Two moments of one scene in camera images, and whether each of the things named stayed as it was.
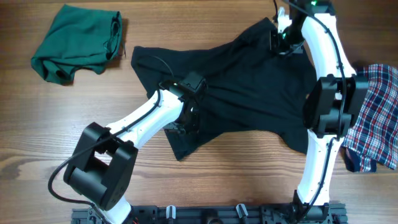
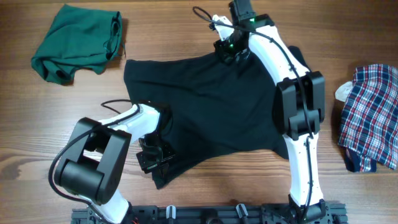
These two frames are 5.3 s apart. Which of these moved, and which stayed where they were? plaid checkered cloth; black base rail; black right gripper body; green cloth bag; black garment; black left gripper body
Moved: black garment; black left gripper body; black right gripper body
Stayed: green cloth bag; black base rail; plaid checkered cloth
